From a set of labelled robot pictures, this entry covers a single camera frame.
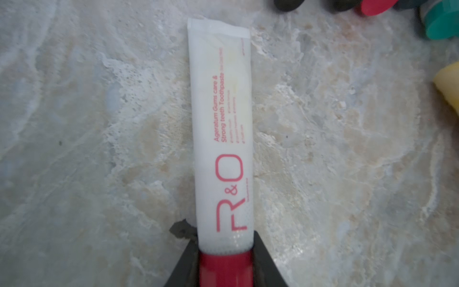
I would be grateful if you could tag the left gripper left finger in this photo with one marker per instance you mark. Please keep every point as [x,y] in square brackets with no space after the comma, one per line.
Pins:
[186,271]

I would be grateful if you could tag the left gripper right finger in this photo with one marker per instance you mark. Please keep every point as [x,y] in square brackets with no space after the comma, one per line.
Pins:
[265,271]

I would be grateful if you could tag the pink cap toothpaste tube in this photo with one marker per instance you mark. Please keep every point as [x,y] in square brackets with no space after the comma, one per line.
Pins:
[222,131]
[376,7]

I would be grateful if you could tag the yellow cleaning cloth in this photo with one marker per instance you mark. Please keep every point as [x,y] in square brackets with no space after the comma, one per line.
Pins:
[447,83]

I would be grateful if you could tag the black cap toothpaste tube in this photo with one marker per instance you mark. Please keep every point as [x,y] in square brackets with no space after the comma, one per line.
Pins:
[344,5]

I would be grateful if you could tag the teal cap toothpaste tube back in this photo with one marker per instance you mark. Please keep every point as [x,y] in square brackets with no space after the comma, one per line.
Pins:
[440,18]

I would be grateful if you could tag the dark green cap toothpaste tube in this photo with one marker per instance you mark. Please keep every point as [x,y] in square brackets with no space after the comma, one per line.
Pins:
[408,4]

